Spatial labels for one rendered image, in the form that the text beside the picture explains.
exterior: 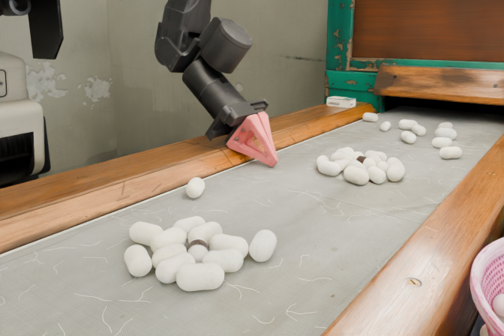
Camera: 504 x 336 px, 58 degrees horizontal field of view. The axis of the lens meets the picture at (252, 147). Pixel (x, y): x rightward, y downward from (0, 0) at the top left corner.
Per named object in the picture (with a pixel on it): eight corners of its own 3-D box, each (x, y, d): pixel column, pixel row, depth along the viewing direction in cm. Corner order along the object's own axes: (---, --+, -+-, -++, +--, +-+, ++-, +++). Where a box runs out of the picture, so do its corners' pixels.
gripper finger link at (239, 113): (296, 145, 67) (257, 101, 70) (269, 156, 62) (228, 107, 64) (271, 174, 71) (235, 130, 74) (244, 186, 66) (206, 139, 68)
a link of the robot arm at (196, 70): (196, 78, 77) (172, 79, 73) (216, 47, 74) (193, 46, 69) (220, 107, 75) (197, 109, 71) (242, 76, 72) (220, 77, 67)
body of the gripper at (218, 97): (272, 106, 72) (244, 73, 74) (232, 115, 64) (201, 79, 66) (251, 133, 75) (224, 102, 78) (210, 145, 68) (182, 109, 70)
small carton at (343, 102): (326, 106, 109) (326, 97, 108) (332, 103, 111) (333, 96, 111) (349, 108, 105) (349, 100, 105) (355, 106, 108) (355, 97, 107)
